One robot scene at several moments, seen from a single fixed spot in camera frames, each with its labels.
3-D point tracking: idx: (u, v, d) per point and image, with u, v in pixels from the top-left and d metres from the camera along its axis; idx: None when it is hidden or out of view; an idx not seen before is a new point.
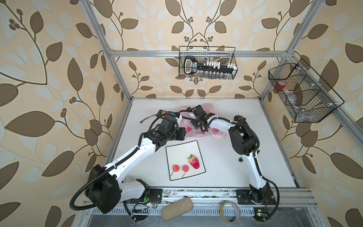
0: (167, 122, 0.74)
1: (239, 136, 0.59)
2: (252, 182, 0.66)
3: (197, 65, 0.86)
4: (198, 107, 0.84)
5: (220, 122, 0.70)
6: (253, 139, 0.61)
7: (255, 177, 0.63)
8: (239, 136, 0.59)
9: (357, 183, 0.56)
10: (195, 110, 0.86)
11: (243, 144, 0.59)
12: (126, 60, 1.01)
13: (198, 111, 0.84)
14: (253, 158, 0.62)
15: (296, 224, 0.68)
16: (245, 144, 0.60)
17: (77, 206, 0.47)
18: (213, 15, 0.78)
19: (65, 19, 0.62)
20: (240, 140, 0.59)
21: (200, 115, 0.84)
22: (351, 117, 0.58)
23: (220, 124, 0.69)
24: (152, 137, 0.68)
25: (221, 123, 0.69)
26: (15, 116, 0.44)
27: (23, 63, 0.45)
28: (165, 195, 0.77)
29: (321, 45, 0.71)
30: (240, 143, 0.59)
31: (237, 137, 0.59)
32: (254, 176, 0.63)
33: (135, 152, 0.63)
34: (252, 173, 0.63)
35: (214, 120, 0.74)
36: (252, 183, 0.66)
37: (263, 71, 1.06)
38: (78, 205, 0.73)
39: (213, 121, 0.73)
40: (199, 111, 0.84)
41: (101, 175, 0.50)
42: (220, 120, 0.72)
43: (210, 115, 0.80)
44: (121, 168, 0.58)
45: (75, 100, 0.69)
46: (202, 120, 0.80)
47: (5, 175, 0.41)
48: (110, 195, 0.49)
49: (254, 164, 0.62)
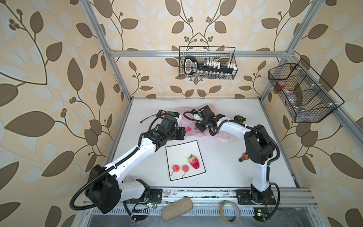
0: (166, 122, 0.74)
1: (257, 144, 0.52)
2: (255, 184, 0.65)
3: (197, 65, 0.86)
4: (205, 108, 0.77)
5: (232, 126, 0.62)
6: (272, 146, 0.54)
7: (262, 182, 0.60)
8: (257, 144, 0.52)
9: (357, 183, 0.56)
10: (202, 111, 0.78)
11: (261, 152, 0.53)
12: (126, 60, 1.01)
13: (205, 113, 0.77)
14: (266, 166, 0.56)
15: (297, 224, 0.68)
16: (262, 152, 0.53)
17: (77, 206, 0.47)
18: (213, 15, 0.78)
19: (65, 19, 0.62)
20: (257, 148, 0.52)
21: (208, 117, 0.77)
22: (351, 117, 0.58)
23: (232, 129, 0.62)
24: (152, 137, 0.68)
25: (235, 127, 0.61)
26: (15, 116, 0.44)
27: (23, 63, 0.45)
28: (165, 195, 0.77)
29: (321, 45, 0.71)
30: (257, 151, 0.52)
31: (254, 145, 0.52)
32: (259, 180, 0.61)
33: (135, 152, 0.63)
34: (258, 178, 0.61)
35: (225, 122, 0.67)
36: (255, 185, 0.65)
37: (263, 71, 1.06)
38: (78, 204, 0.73)
39: (224, 125, 0.66)
40: (207, 113, 0.77)
41: (100, 175, 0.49)
42: (231, 123, 0.64)
43: (219, 116, 0.73)
44: (121, 168, 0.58)
45: (75, 100, 0.69)
46: (210, 122, 0.73)
47: (5, 175, 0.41)
48: (110, 195, 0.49)
49: (264, 171, 0.57)
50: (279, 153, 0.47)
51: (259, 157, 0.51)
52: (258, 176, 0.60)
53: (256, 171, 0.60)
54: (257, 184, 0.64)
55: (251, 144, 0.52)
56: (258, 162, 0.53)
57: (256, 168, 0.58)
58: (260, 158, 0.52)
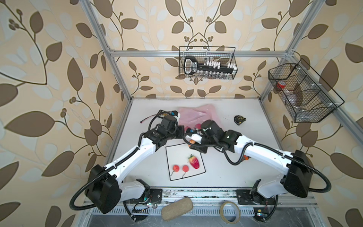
0: (166, 122, 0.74)
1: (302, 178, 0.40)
2: (261, 190, 0.62)
3: (197, 65, 0.86)
4: (211, 124, 0.58)
5: (261, 152, 0.48)
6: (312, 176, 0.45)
7: (273, 193, 0.56)
8: (303, 178, 0.41)
9: (358, 183, 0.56)
10: (209, 129, 0.60)
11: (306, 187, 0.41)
12: (126, 60, 1.01)
13: (214, 131, 0.59)
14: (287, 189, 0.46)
15: (297, 224, 0.68)
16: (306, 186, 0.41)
17: (77, 206, 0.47)
18: (213, 15, 0.78)
19: (65, 19, 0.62)
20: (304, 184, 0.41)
21: (218, 135, 0.59)
22: (351, 117, 0.58)
23: (262, 156, 0.48)
24: (152, 137, 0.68)
25: (266, 155, 0.47)
26: (15, 115, 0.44)
27: (23, 63, 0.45)
28: (165, 195, 0.77)
29: (321, 45, 0.71)
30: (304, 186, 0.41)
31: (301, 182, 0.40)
32: (270, 191, 0.57)
33: (135, 152, 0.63)
34: (271, 190, 0.56)
35: (250, 146, 0.51)
36: (262, 192, 0.62)
37: (263, 71, 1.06)
38: (79, 204, 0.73)
39: (248, 150, 0.51)
40: (215, 131, 0.59)
41: (100, 175, 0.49)
42: (260, 147, 0.50)
43: (234, 135, 0.56)
44: (121, 168, 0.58)
45: (75, 100, 0.69)
46: (224, 144, 0.56)
47: (5, 175, 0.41)
48: (109, 196, 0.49)
49: (283, 190, 0.50)
50: (329, 184, 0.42)
51: (301, 192, 0.42)
52: (272, 188, 0.56)
53: (273, 187, 0.55)
54: (264, 192, 0.60)
55: (295, 179, 0.41)
56: (298, 196, 0.44)
57: (276, 186, 0.53)
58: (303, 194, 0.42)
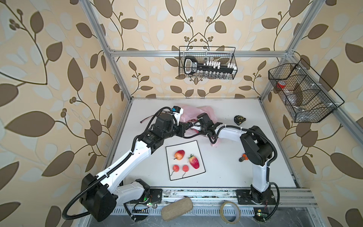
0: (160, 122, 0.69)
1: (254, 144, 0.53)
2: (255, 184, 0.64)
3: (197, 65, 0.86)
4: (204, 114, 0.77)
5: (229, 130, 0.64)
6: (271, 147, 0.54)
7: (262, 182, 0.60)
8: (254, 145, 0.52)
9: (357, 183, 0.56)
10: (201, 118, 0.79)
11: (258, 152, 0.52)
12: (126, 60, 1.01)
13: (205, 120, 0.77)
14: (265, 167, 0.55)
15: (296, 224, 0.68)
16: (260, 153, 0.52)
17: (71, 216, 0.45)
18: (213, 15, 0.78)
19: (65, 19, 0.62)
20: (255, 149, 0.52)
21: (207, 124, 0.78)
22: (351, 117, 0.58)
23: (229, 132, 0.63)
24: (146, 140, 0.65)
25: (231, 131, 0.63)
26: (15, 115, 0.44)
27: (23, 63, 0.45)
28: (165, 195, 0.77)
29: (321, 45, 0.71)
30: (255, 152, 0.51)
31: (250, 146, 0.52)
32: (259, 180, 0.61)
33: (130, 158, 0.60)
34: (258, 178, 0.60)
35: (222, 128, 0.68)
36: (255, 185, 0.64)
37: (263, 71, 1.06)
38: (75, 210, 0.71)
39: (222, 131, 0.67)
40: (205, 120, 0.77)
41: (92, 185, 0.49)
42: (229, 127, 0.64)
43: (217, 124, 0.76)
44: (114, 176, 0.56)
45: (75, 100, 0.69)
46: (209, 131, 0.74)
47: (5, 176, 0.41)
48: (103, 205, 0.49)
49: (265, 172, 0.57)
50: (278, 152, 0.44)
51: (256, 157, 0.52)
52: (258, 175, 0.60)
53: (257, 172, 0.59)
54: (258, 185, 0.63)
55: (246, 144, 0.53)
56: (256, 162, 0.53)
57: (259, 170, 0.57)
58: (258, 159, 0.51)
